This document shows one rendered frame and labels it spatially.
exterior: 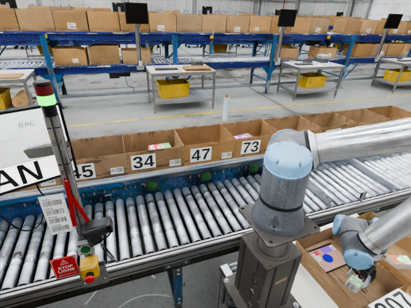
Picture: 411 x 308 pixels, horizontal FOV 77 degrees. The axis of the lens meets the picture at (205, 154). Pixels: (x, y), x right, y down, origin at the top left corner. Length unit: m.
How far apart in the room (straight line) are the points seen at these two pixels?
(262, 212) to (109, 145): 1.37
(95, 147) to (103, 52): 3.99
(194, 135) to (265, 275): 1.33
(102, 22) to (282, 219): 5.56
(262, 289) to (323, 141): 0.60
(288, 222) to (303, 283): 0.58
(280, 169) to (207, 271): 1.62
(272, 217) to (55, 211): 0.82
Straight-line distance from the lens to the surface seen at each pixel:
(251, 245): 1.08
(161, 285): 2.26
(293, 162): 0.82
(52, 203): 1.16
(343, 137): 1.02
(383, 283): 1.61
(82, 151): 2.04
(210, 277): 2.29
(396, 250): 1.83
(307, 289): 1.44
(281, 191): 0.86
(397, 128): 1.05
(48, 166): 1.19
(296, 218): 0.93
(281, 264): 1.07
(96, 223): 1.19
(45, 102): 0.97
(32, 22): 6.16
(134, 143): 2.02
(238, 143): 1.93
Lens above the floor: 1.88
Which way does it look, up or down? 30 degrees down
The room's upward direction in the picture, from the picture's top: 2 degrees clockwise
